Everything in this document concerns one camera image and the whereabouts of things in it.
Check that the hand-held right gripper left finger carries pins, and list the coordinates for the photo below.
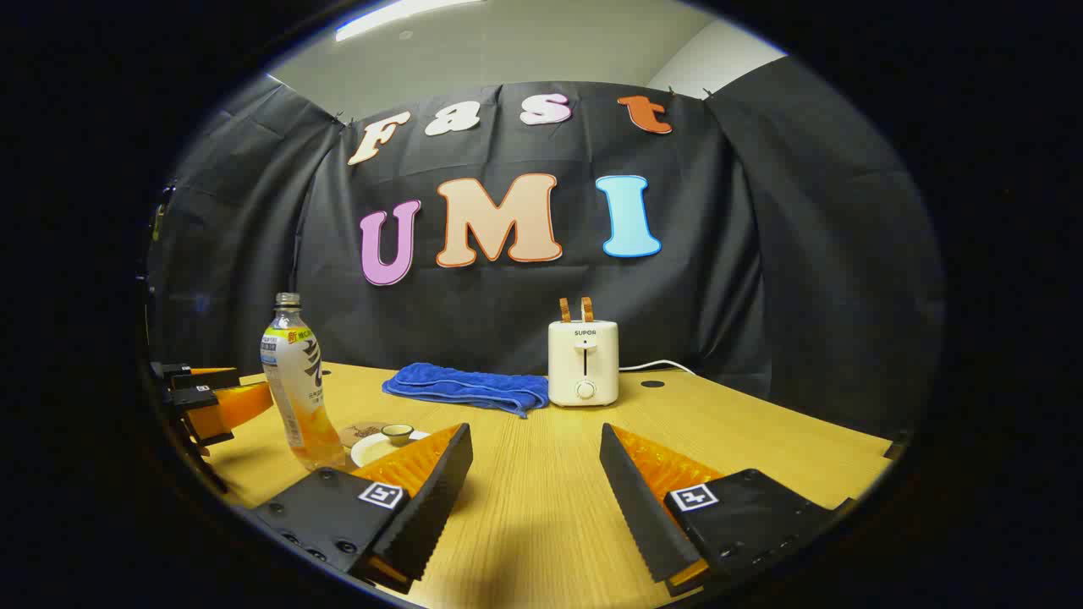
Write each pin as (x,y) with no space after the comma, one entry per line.
(431,499)

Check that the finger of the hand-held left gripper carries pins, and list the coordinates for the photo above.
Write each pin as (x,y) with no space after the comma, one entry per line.
(203,379)
(241,404)

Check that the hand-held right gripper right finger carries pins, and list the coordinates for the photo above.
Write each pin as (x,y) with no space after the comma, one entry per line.
(639,507)

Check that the clear plastic water bottle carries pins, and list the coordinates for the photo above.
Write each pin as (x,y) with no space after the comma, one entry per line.
(298,381)

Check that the round wooden coaster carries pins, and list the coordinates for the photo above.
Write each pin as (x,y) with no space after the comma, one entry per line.
(360,433)

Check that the blue towel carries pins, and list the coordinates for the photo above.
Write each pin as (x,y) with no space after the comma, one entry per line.
(465,387)

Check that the cream toaster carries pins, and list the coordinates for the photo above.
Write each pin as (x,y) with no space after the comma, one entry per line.
(584,372)

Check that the toasted bread slice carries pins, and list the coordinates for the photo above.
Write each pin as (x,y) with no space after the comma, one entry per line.
(587,309)
(564,309)

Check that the black backdrop cloth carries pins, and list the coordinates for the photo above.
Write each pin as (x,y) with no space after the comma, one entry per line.
(761,254)

